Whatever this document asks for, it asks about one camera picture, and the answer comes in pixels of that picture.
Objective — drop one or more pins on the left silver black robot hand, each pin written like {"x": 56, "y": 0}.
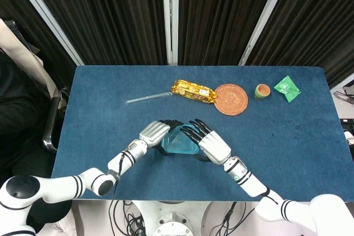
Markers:
{"x": 153, "y": 133}

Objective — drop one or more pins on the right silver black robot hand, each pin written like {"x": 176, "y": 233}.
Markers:
{"x": 214, "y": 146}

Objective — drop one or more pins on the blue plastic container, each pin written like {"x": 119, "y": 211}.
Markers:
{"x": 178, "y": 145}

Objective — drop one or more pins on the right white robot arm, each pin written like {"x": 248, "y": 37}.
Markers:
{"x": 262, "y": 189}

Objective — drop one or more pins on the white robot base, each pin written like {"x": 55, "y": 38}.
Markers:
{"x": 171, "y": 219}

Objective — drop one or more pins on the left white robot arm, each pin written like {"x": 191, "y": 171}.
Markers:
{"x": 69, "y": 184}

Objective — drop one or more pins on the clear plastic tube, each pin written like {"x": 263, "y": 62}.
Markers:
{"x": 148, "y": 97}

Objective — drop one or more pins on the round woven brown coaster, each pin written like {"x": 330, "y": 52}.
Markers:
{"x": 231, "y": 99}

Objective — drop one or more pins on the gold foil snack package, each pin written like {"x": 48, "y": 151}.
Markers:
{"x": 193, "y": 92}

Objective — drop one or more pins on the blue felt table mat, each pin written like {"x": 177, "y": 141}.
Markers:
{"x": 110, "y": 95}

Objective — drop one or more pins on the small green brown cup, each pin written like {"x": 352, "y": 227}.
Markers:
{"x": 262, "y": 91}

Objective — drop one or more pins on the green snack sachet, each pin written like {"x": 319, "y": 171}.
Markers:
{"x": 287, "y": 89}

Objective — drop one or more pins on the black chair armrest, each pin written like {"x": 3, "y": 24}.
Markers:
{"x": 51, "y": 125}

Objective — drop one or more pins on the black pleated curtain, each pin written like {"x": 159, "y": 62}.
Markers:
{"x": 318, "y": 20}
{"x": 30, "y": 34}
{"x": 110, "y": 15}
{"x": 221, "y": 15}

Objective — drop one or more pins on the black garment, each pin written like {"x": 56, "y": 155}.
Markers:
{"x": 19, "y": 114}

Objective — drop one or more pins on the beige cloth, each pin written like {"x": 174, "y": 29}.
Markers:
{"x": 25, "y": 53}

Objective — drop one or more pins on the white frame post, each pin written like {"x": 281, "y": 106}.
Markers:
{"x": 47, "y": 17}
{"x": 265, "y": 17}
{"x": 170, "y": 17}

